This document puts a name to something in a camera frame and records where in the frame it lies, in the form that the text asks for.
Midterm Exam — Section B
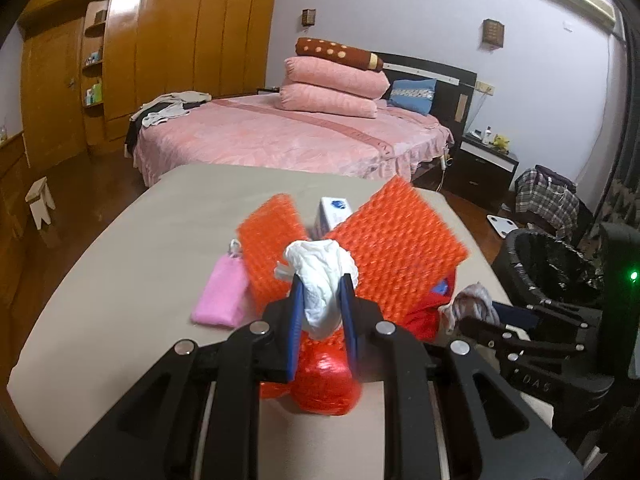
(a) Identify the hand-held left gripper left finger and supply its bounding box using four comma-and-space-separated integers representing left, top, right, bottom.
60, 275, 306, 480

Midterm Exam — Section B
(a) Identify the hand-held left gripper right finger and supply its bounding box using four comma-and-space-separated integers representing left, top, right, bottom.
336, 274, 583, 480

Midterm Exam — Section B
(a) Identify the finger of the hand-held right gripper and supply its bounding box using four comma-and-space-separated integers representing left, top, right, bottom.
525, 299, 601, 333
457, 316, 588, 378

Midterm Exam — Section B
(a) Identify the black bin with liner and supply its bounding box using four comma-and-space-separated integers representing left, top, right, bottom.
492, 229, 608, 333

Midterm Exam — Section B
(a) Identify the red cloth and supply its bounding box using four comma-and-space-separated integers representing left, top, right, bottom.
402, 270, 458, 343

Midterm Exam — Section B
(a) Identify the large orange bubble wrap sheet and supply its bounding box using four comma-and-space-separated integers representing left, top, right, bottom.
322, 175, 471, 322

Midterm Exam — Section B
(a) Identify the grey cloth rag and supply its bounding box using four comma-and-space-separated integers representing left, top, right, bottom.
440, 282, 501, 333

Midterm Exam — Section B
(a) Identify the red shiny plastic bag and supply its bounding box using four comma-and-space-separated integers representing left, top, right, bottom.
260, 332, 363, 417

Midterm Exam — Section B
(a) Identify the small orange bubble wrap sheet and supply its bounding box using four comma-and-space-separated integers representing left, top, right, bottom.
235, 192, 311, 313

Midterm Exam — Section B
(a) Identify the pink fabric pouch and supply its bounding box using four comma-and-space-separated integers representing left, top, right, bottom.
191, 239, 251, 330

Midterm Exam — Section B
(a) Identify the white and blue box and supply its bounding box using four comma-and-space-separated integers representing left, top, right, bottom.
312, 196, 353, 238

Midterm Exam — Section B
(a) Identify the white bathroom scale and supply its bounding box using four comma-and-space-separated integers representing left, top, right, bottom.
487, 212, 518, 236

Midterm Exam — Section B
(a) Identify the plaid cloth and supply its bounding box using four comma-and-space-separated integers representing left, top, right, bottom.
514, 165, 581, 236

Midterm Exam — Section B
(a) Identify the dark nightstand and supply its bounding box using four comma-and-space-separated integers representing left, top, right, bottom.
446, 132, 520, 211

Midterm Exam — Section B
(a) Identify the bed with pink cover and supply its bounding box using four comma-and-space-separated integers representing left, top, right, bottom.
132, 92, 456, 191

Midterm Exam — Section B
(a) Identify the blue pillow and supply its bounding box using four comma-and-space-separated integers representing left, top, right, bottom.
387, 79, 440, 116

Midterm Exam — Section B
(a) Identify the dark headboard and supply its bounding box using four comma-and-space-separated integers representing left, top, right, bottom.
372, 51, 478, 136

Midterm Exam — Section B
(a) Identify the pile of clothes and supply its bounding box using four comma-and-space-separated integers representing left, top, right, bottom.
125, 91, 213, 156

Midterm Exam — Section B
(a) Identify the brown dotted bolster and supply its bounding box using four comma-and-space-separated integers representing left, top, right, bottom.
294, 37, 385, 73

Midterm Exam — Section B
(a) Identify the white small stool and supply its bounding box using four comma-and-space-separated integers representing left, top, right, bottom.
25, 176, 57, 233

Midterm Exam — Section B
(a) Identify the wooden wardrobe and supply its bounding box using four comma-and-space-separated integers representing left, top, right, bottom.
17, 0, 280, 171

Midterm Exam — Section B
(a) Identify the wooden sideboard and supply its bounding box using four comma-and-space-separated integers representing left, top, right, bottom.
0, 130, 32, 311

